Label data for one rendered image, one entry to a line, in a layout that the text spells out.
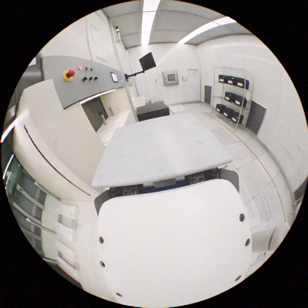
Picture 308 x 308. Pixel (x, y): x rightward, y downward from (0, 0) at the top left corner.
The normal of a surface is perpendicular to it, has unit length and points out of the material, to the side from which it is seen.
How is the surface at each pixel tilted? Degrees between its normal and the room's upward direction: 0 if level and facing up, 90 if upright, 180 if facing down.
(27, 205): 90
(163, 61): 90
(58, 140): 90
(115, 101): 90
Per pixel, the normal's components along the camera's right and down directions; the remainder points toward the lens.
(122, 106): 0.13, 0.69
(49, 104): 0.98, -0.22
